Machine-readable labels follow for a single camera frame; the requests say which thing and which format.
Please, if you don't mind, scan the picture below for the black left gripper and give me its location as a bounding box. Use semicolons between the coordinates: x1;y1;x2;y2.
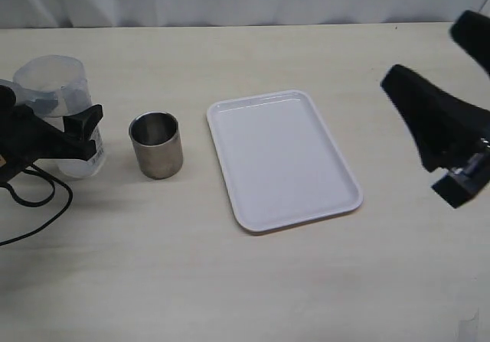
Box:
1;83;103;184

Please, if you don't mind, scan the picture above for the translucent plastic measuring jug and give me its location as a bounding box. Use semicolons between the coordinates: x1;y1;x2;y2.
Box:
13;55;106;178

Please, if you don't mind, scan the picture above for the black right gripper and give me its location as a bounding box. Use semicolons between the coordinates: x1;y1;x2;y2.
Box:
381;64;489;209

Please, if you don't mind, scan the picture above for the white plastic tray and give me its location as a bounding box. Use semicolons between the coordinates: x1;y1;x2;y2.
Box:
207;90;364;233

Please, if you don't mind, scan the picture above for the stainless steel cup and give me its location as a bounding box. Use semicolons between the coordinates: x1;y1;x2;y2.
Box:
129;112;184;180

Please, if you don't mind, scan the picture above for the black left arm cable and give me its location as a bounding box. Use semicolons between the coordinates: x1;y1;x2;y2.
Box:
0;165;74;246

